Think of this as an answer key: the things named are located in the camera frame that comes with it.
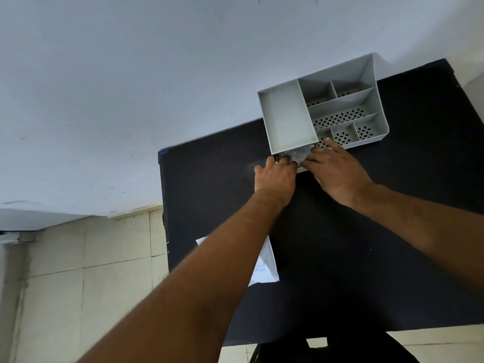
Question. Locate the person's left hand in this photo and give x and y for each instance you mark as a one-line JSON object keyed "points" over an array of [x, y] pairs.
{"points": [[276, 181]]}

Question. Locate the person's right hand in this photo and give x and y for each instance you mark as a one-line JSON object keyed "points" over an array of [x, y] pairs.
{"points": [[338, 173]]}

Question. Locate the person's right thumb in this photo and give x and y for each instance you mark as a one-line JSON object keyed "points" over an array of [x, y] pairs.
{"points": [[312, 156]]}

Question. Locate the person's left fingers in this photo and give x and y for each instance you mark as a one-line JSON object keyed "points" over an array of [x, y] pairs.
{"points": [[283, 162]]}

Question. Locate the person's left forearm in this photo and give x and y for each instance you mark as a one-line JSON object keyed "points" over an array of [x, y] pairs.
{"points": [[196, 291]]}

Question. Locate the person's right forearm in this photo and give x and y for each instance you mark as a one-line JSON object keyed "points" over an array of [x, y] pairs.
{"points": [[427, 230]]}

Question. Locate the grey plastic desk organizer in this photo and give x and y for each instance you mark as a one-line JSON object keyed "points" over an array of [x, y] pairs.
{"points": [[289, 113]]}

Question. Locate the white paper envelope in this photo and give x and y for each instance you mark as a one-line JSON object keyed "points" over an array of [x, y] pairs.
{"points": [[264, 266]]}

